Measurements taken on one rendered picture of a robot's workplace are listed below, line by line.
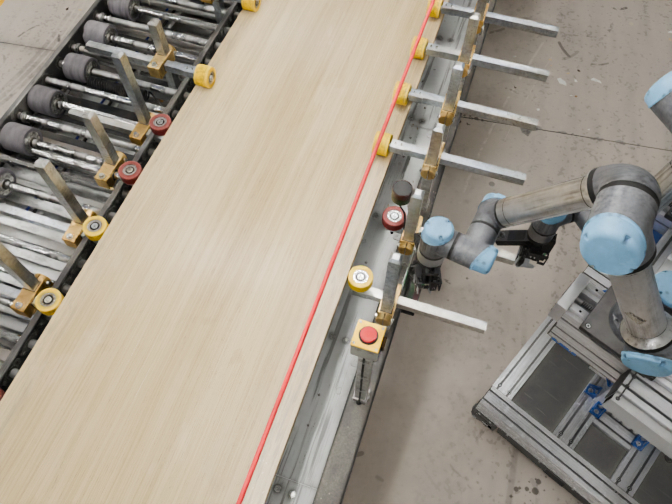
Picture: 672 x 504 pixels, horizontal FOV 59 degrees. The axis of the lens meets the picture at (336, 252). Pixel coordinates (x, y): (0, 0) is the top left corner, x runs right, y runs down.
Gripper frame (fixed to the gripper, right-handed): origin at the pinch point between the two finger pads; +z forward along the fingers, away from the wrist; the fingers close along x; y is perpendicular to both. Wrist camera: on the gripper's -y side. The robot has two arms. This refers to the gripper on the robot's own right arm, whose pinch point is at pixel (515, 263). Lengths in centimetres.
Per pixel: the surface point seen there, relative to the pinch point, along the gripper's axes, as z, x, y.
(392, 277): -25, -31, -36
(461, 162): -13.4, 24.1, -26.2
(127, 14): 2, 70, -182
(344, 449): 13, -72, -36
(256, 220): -7, -16, -85
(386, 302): -7.5, -30.7, -36.0
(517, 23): -13, 98, -20
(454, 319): 0.4, -25.9, -14.5
